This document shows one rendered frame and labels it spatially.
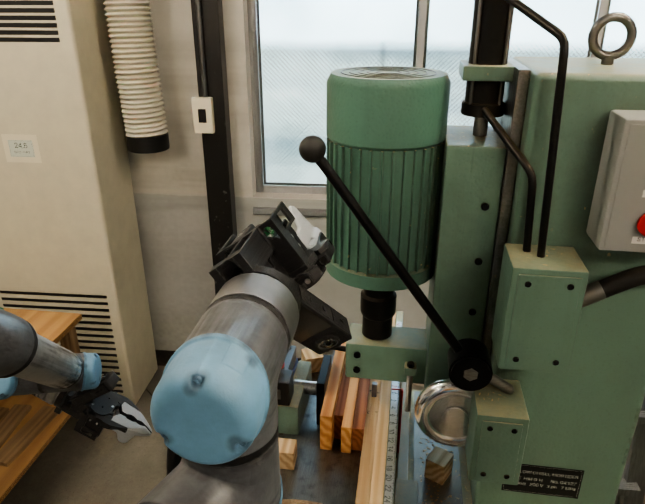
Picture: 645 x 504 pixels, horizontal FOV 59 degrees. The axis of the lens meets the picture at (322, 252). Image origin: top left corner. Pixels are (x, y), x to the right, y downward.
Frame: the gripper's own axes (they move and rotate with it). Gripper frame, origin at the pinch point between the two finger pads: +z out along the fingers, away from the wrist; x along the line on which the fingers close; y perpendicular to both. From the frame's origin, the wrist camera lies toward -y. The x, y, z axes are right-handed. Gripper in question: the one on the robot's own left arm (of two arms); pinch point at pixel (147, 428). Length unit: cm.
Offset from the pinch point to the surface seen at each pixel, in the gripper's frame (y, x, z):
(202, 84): -40, -111, -48
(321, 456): -36, 21, 28
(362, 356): -52, 12, 26
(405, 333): -57, 7, 30
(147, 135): -16, -101, -56
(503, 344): -74, 27, 35
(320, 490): -37, 28, 29
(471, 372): -66, 25, 36
